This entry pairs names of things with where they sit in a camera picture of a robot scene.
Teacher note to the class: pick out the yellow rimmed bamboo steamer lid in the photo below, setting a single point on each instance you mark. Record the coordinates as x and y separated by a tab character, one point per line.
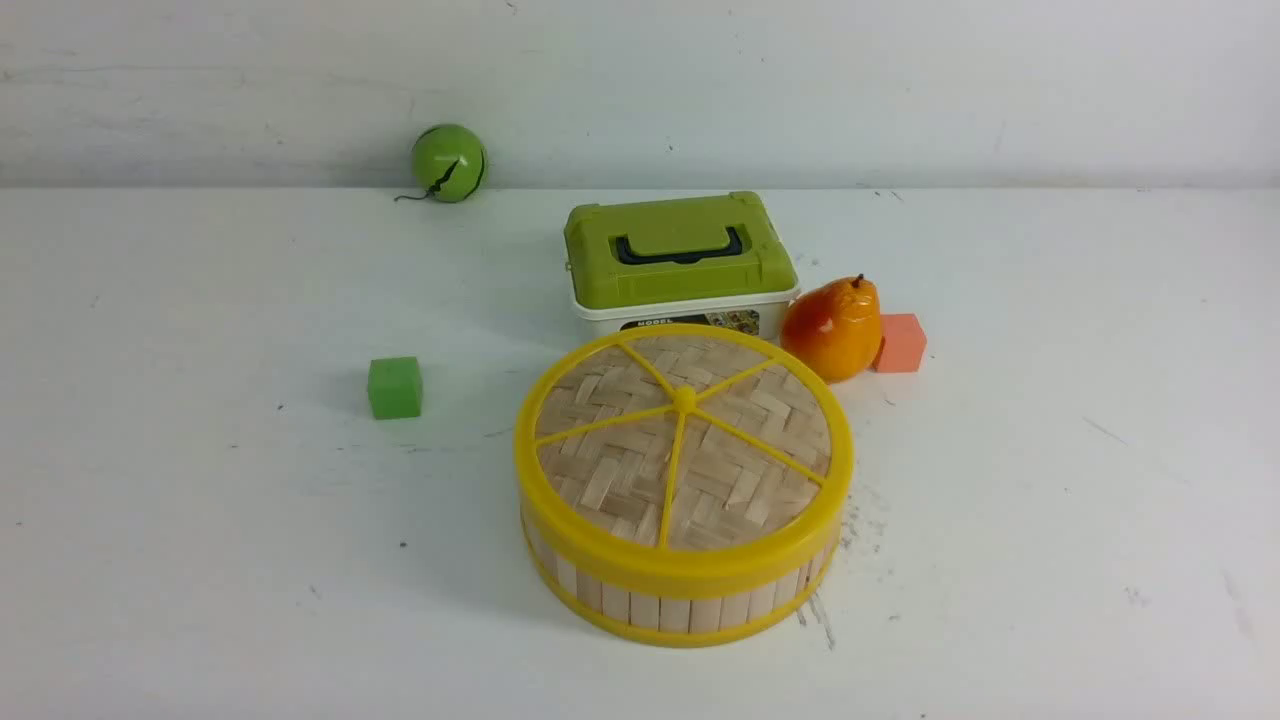
683	460

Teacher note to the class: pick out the green foam cube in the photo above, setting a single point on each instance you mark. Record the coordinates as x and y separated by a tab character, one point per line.
394	388

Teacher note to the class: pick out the bamboo steamer basket yellow rim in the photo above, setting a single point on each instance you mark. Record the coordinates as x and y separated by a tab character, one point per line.
673	621

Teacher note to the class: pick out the orange toy pear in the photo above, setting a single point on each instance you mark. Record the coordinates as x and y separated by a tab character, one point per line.
835	330

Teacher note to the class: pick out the green lidded storage box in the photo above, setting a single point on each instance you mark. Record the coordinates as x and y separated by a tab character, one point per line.
712	260

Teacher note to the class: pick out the green toy watermelon ball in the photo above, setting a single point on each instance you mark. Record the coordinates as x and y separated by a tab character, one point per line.
449	162

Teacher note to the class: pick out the pink foam cube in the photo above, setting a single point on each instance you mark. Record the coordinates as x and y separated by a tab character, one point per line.
903	344

